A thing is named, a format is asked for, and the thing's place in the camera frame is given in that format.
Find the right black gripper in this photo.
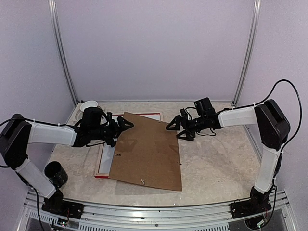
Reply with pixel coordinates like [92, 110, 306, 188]
[166, 115, 206, 141]

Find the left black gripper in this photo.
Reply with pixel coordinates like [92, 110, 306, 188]
[90, 115, 134, 147]

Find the cat and books photo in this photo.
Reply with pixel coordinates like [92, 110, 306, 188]
[99, 114, 161, 175]

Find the wooden red picture frame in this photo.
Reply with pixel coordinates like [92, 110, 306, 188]
[94, 111, 166, 179]

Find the brown cardboard backing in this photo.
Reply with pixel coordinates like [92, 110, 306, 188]
[109, 112, 182, 192]

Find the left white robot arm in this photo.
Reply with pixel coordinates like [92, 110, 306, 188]
[0, 114, 134, 214]

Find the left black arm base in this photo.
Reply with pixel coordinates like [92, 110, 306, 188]
[42, 189, 84, 219]

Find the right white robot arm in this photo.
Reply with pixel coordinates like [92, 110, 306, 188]
[166, 98, 291, 194]

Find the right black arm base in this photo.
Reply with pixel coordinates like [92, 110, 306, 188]
[230, 186, 273, 218]

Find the orange white bowl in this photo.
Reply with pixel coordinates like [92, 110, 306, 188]
[80, 100, 98, 112]

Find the grey round plate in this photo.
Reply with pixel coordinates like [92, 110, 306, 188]
[72, 106, 105, 122]

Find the black cylindrical cup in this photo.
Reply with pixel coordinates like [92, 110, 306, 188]
[44, 161, 68, 188]

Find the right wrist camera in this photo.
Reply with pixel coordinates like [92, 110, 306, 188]
[180, 97, 215, 118]

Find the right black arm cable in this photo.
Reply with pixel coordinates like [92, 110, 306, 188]
[263, 79, 303, 150]

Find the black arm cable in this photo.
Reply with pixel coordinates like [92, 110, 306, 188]
[263, 79, 303, 150]
[0, 117, 20, 168]

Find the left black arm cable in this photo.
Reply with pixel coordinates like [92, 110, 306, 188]
[0, 117, 20, 168]

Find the aluminium front rail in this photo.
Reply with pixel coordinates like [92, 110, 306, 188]
[13, 191, 299, 231]

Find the right aluminium post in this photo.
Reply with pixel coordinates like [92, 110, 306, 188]
[232, 0, 261, 106]

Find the aluminium post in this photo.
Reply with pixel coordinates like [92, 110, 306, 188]
[232, 0, 261, 106]
[48, 0, 78, 106]

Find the left aluminium post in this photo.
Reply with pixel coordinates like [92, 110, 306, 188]
[48, 0, 78, 106]

